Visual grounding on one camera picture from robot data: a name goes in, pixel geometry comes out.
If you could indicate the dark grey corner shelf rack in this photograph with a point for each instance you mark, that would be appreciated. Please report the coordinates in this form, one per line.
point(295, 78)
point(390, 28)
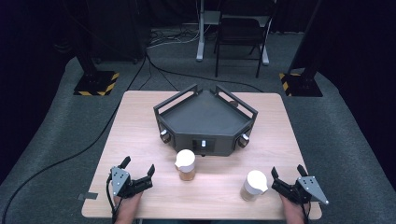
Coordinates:
point(205, 116)

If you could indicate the pale-filled jar with white lid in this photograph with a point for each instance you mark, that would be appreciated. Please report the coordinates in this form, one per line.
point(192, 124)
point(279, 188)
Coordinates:
point(253, 185)

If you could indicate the black stand with striped base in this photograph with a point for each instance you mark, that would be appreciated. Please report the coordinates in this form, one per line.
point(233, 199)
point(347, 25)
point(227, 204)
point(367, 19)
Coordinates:
point(300, 84)
point(95, 82)

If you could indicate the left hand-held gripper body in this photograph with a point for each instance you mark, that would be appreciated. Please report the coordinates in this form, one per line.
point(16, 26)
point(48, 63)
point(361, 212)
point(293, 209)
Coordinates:
point(124, 183)

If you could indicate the grey tape piece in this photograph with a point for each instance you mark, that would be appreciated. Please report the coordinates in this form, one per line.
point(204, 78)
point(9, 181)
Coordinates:
point(87, 196)

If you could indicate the black cabinet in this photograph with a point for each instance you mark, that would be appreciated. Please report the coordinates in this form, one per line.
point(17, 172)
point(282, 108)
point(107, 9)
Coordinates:
point(118, 31)

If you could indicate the black folding chair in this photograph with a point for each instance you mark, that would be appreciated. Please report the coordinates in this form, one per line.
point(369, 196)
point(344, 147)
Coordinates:
point(241, 34)

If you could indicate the amber-filled jar with white lid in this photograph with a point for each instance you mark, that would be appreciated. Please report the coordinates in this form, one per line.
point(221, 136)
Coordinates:
point(186, 165)

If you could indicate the person's left hand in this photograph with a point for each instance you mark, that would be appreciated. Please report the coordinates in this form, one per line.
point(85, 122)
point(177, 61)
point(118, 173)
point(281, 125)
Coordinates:
point(129, 202)

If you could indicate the white desk leg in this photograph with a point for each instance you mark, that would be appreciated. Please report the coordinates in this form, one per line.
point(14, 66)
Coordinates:
point(200, 37)
point(265, 53)

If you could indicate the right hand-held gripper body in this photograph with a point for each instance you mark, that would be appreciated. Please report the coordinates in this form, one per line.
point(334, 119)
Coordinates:
point(306, 188)

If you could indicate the person's right hand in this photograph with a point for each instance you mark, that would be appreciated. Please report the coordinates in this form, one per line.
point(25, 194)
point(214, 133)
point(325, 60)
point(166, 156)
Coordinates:
point(294, 208)

